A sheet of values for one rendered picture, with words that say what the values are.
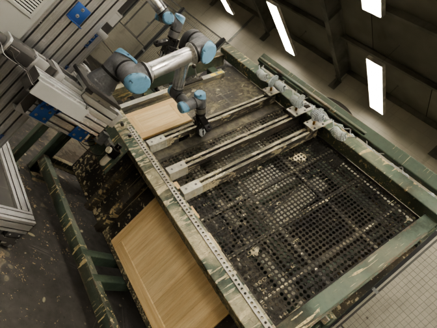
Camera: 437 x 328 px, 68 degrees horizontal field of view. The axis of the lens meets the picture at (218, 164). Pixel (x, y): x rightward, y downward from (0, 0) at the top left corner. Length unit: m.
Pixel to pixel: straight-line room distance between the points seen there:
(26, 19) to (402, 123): 6.68
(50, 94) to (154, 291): 1.26
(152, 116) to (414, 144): 5.61
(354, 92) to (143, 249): 6.35
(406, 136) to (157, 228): 5.85
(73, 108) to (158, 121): 0.95
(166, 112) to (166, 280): 1.21
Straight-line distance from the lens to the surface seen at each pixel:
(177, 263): 2.08
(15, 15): 1.72
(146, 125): 2.44
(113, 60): 1.78
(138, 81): 1.67
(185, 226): 1.82
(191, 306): 2.01
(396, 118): 7.44
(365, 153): 2.31
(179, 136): 2.28
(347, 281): 1.79
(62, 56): 1.88
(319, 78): 8.13
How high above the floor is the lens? 1.34
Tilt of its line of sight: 5 degrees down
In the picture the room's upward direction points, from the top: 46 degrees clockwise
